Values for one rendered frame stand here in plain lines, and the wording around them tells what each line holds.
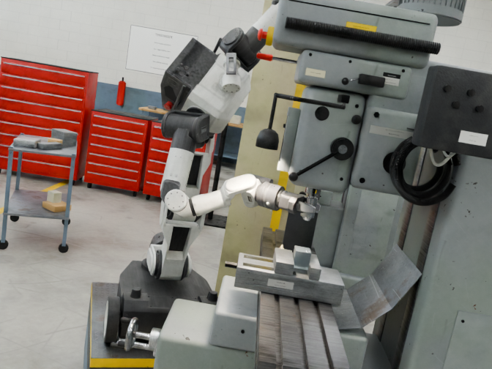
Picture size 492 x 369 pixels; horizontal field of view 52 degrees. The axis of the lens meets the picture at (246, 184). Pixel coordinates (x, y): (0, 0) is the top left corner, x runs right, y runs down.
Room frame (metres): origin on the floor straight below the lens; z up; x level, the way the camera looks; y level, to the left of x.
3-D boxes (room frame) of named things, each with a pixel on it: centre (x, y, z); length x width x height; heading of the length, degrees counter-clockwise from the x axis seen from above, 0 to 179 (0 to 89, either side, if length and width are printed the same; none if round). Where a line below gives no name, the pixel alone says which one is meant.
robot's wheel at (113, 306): (2.08, 0.48, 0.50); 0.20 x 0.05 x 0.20; 18
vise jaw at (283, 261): (1.63, -0.17, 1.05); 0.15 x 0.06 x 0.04; 0
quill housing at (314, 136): (1.69, -0.23, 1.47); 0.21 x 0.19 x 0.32; 179
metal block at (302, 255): (1.63, -0.22, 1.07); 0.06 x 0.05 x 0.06; 0
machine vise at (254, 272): (1.63, -0.19, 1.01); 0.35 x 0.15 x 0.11; 90
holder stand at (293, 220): (2.14, -0.26, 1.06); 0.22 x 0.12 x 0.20; 172
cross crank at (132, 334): (1.70, 0.28, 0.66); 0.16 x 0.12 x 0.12; 89
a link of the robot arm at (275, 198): (1.73, -0.14, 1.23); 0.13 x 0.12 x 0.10; 154
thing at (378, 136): (1.69, -0.42, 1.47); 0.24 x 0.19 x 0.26; 179
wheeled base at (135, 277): (2.40, 0.30, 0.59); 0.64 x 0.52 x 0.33; 18
